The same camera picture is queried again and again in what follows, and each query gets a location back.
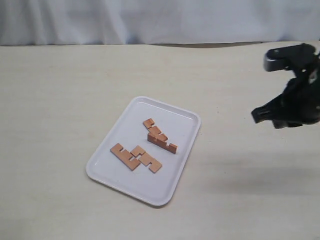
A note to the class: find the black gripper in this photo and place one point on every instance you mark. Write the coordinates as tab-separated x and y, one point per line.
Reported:
302	97

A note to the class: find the wooden notched puzzle piece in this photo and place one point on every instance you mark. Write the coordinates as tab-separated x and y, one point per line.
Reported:
162	144
125	156
154	130
146	159

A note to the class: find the white plastic tray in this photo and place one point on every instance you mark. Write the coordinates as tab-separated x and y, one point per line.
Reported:
179	125

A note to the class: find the white backdrop curtain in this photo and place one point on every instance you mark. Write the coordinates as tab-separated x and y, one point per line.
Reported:
121	22

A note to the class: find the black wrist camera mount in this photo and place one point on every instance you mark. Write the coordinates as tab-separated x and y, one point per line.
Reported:
290	58

